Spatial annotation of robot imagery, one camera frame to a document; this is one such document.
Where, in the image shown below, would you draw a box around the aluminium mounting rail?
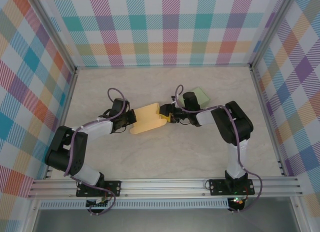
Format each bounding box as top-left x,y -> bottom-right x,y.
27,176 -> 303,199

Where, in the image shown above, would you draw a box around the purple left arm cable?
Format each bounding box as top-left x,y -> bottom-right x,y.
64,88 -> 131,216

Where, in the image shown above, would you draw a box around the orange cloth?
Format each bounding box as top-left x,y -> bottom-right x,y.
129,103 -> 168,136

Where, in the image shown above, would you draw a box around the slotted white cable duct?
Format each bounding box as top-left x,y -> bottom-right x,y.
39,198 -> 231,209

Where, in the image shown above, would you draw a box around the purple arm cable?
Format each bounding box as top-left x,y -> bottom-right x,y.
174,85 -> 263,214
64,88 -> 131,216

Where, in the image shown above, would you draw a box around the aluminium frame post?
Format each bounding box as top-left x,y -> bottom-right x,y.
31,0 -> 77,72
249,0 -> 298,67

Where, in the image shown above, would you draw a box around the grey metal panel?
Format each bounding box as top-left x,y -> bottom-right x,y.
32,208 -> 301,232

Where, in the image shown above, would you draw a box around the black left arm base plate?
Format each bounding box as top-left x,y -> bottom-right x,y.
76,180 -> 123,198

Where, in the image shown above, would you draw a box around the aluminium side rail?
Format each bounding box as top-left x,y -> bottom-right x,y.
44,66 -> 79,180
249,65 -> 288,177

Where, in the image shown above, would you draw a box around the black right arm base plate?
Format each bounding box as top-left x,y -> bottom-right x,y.
208,178 -> 256,196

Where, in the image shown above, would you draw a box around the green paper box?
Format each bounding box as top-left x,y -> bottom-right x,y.
178,86 -> 211,109

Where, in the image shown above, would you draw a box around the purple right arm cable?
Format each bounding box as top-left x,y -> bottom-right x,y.
174,85 -> 263,214

